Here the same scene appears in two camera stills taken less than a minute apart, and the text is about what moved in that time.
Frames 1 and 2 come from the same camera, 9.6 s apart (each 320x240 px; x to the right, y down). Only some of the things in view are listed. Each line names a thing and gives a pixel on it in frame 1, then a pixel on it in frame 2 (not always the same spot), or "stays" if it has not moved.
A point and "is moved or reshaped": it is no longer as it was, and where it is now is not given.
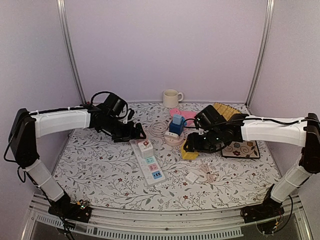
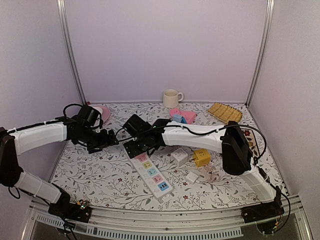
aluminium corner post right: [262, 52] stays
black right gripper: [193, 144] -> [132, 150]
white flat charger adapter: [191, 177] stays
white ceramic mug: [171, 97] stays
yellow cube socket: [189, 155] -> [201, 157]
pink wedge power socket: [186, 115] stays
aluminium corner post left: [61, 4] stays
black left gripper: [130, 135] -> [104, 142]
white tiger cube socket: [146, 149] is moved or reshaped
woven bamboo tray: [226, 111] stays
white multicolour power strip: [149, 167] is moved or reshaped
